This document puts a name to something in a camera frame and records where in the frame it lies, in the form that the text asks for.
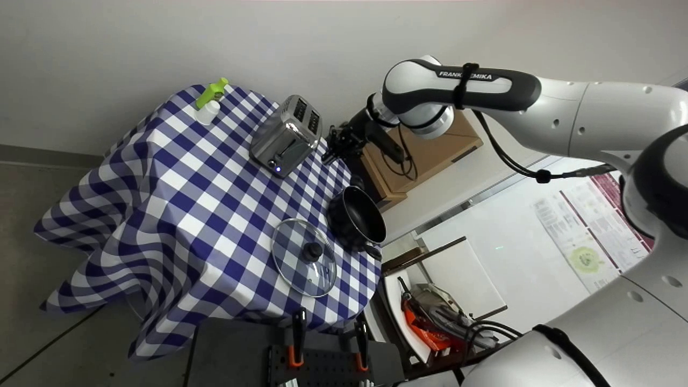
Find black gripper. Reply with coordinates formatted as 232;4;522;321
325;109;405;164

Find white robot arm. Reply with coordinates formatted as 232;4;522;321
327;56;688;387

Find silver metal toaster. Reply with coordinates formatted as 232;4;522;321
250;96;322;179

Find brown cardboard box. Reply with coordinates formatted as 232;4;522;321
361;113;483;212

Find black cooking pot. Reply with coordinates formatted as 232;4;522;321
325;187;388;251

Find round glass pot lid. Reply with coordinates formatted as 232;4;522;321
271;218;337;297

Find green spray bottle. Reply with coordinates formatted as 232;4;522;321
195;77;228;126

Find blue white checkered tablecloth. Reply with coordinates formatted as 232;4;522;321
35;84;380;359

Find orange black clamp left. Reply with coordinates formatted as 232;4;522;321
287;309;305;371

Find orange black clamp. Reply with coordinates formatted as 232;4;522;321
287;309;305;371
353;317;371;372

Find orange black clamp right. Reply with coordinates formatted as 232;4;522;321
353;317;371;372

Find orange tool pile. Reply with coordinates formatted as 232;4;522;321
400;284;470;355

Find white paper sheet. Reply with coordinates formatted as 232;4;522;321
536;174;655;295

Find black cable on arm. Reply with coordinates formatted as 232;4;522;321
458;62;619;185

